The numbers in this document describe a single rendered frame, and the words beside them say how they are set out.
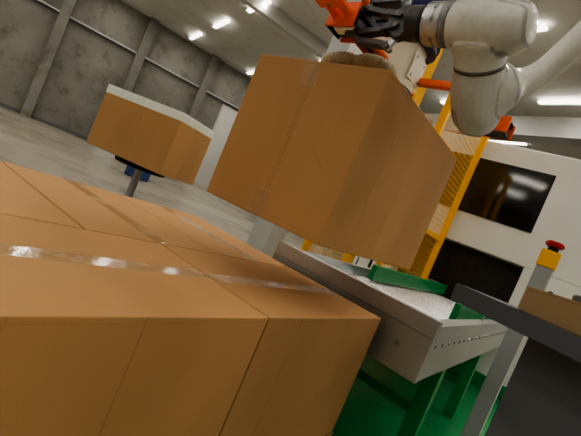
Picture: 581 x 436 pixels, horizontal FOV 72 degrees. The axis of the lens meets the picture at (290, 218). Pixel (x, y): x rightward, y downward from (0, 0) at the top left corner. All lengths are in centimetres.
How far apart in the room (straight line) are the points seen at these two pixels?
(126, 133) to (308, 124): 191
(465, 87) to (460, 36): 10
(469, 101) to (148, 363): 79
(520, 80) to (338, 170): 42
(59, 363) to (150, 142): 213
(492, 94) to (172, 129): 195
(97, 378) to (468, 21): 87
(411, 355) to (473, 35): 93
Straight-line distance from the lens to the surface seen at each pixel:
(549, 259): 189
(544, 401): 101
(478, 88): 94
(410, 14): 98
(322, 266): 152
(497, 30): 89
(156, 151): 258
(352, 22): 105
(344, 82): 95
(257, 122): 106
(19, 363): 56
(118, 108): 282
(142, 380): 67
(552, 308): 94
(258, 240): 260
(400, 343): 140
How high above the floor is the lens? 77
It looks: 2 degrees down
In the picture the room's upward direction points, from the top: 23 degrees clockwise
